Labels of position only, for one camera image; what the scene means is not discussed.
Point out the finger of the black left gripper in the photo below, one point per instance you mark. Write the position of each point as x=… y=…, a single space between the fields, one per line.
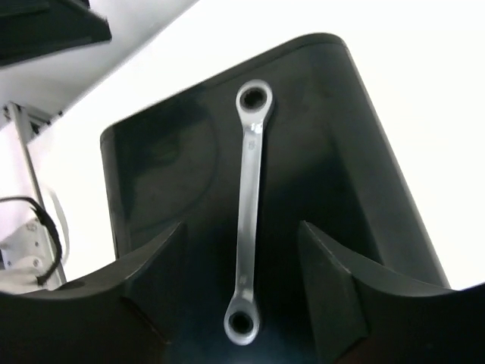
x=35 y=29

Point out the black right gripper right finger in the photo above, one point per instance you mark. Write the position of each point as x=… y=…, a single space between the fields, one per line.
x=363 y=312

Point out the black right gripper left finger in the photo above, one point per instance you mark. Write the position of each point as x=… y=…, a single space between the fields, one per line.
x=126 y=312

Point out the black drawer cabinet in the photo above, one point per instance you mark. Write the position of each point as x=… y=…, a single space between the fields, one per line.
x=326 y=161

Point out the silver ratchet wrench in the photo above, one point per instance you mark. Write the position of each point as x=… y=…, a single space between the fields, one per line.
x=248 y=212

